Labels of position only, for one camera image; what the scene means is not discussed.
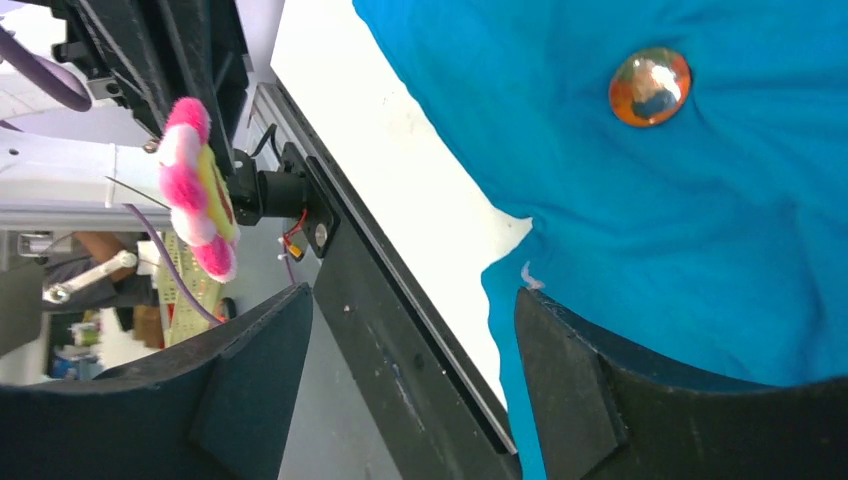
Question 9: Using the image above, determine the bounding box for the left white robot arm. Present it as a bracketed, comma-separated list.
[1, 1, 249, 213]

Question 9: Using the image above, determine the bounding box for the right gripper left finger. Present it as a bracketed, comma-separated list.
[1, 283, 313, 479]

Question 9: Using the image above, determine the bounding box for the yellow perforated basket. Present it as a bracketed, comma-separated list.
[156, 228, 227, 349]

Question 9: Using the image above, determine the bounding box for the blue t-shirt garment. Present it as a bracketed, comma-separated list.
[354, 1, 847, 479]

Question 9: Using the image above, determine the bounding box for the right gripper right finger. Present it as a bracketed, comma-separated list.
[515, 289, 847, 479]

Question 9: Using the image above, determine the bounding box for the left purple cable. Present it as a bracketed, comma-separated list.
[0, 23, 227, 327]

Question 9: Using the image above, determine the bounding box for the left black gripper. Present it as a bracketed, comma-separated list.
[49, 0, 248, 173]

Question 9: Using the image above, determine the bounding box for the orange print on shirt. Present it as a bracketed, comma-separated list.
[608, 47, 692, 128]

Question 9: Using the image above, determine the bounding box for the person forearm in background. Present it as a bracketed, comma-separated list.
[72, 231, 139, 263]

